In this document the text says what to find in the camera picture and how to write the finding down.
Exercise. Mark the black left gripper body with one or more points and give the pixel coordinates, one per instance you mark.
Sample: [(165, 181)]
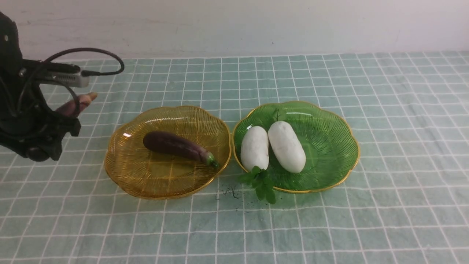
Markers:
[(29, 127)]

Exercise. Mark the purple eggplant brown stem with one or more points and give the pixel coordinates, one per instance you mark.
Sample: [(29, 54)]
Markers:
[(73, 108)]

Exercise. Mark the purple eggplant green stem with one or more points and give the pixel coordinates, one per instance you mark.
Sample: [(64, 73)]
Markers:
[(169, 143)]

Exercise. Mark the white radish with leaves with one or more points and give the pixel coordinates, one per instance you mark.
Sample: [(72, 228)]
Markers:
[(288, 151)]

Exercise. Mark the white radish plain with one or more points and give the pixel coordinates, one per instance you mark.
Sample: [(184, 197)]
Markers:
[(255, 149)]

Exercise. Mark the amber glass plate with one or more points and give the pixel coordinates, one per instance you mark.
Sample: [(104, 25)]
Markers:
[(150, 175)]

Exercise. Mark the green glass plate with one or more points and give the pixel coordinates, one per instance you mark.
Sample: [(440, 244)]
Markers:
[(332, 152)]

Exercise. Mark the green checkered tablecloth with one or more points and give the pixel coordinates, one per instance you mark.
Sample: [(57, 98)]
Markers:
[(406, 202)]

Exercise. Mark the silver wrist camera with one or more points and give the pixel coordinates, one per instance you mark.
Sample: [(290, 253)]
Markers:
[(56, 73)]

